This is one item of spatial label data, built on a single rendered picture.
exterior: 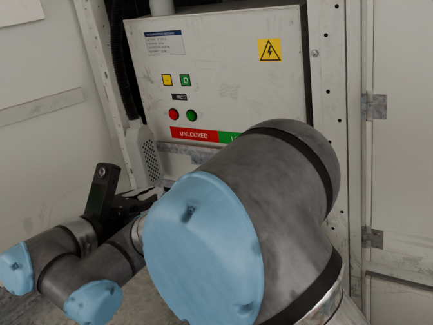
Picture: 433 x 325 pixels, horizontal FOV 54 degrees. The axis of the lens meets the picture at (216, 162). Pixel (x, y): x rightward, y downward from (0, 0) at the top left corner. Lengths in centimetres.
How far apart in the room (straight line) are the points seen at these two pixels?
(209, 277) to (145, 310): 67
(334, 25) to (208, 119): 42
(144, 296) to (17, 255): 38
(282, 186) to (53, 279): 45
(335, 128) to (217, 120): 32
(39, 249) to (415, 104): 68
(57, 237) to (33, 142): 54
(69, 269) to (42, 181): 62
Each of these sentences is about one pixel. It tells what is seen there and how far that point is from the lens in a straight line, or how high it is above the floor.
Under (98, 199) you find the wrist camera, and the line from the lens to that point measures 81.
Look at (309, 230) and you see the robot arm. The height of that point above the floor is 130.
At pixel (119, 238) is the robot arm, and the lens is 72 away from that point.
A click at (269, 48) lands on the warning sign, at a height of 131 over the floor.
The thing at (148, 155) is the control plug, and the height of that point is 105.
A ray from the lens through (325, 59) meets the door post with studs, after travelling 86.
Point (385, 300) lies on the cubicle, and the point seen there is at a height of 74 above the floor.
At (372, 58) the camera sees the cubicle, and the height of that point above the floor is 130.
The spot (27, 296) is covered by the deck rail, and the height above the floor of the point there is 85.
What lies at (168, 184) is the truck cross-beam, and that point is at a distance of 128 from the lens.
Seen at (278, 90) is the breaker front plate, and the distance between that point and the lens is 97.
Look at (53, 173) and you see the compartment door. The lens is 128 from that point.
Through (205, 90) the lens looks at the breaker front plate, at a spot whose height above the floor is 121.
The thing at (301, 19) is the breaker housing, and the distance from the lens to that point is 92.
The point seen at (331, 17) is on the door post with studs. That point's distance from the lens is 85.
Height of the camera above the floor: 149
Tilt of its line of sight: 25 degrees down
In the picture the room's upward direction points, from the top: 9 degrees counter-clockwise
